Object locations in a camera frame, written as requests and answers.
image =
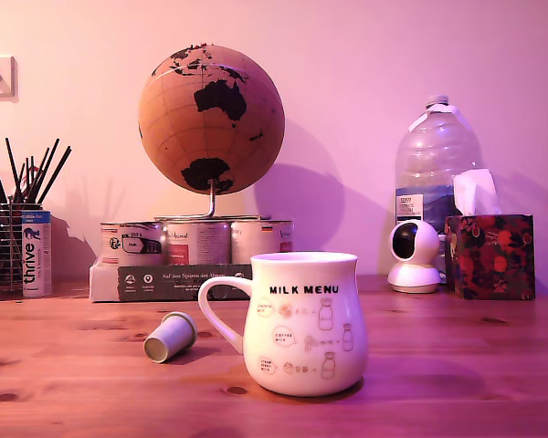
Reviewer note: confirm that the cork globe on metal stand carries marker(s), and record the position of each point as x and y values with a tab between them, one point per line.
210	123

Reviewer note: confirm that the white wall switch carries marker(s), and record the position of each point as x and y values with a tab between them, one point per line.
0	77

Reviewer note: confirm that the white milk menu mug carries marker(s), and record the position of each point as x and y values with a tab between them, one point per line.
301	328

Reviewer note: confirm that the white blue thrive tube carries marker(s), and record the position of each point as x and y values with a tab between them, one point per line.
36	255

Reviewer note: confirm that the small white round camera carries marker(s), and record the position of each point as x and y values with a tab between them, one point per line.
415	260

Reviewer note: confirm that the large clear water bottle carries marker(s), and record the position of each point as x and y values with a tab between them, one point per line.
434	150

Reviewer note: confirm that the pale green coffee capsule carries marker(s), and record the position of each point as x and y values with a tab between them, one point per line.
173	335

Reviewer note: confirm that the dark floral tissue box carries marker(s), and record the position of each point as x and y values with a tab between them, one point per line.
493	260

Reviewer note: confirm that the silver can with red label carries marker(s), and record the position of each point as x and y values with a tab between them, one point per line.
196	242

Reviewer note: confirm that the grey cardboard can tray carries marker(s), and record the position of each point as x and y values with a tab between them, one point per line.
105	283

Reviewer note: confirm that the white tissue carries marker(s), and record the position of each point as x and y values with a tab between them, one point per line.
475	191

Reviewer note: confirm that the silver can with flag print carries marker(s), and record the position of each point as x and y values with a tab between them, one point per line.
246	237

